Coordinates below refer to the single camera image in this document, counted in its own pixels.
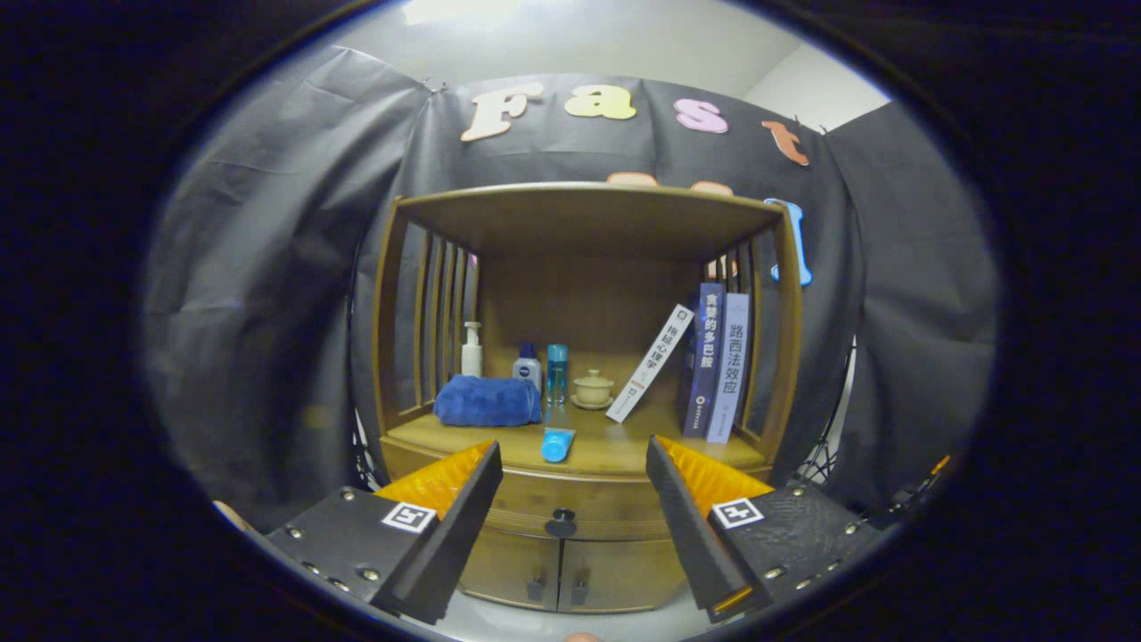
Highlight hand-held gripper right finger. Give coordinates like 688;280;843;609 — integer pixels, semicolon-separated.
644;435;892;625

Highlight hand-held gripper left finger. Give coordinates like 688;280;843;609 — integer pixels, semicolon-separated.
265;440;503;625

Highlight wooden cabinet door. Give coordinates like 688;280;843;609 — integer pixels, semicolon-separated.
557;535;687;616
459;526;562;612

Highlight wooden countertop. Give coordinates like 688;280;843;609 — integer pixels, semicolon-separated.
382;406;772;478

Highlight wooden cabinet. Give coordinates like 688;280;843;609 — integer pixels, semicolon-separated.
373;182;803;616

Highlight blue folded towel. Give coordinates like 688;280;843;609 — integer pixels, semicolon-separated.
434;374;543;427

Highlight pale purple book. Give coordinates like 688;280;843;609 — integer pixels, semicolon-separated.
706;292;751;445

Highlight cream lidded teacup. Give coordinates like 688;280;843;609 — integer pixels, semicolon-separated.
570;369;615;410

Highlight white book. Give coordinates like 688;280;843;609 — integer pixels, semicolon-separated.
605;304;695;424

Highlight dark blue book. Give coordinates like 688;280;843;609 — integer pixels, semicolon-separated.
682;283;723;438

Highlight white bottle with blue cap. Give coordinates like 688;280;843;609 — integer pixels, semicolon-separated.
513;342;543;393

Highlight dark equipment with orange cable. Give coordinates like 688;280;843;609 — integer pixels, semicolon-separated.
860;455;953;531

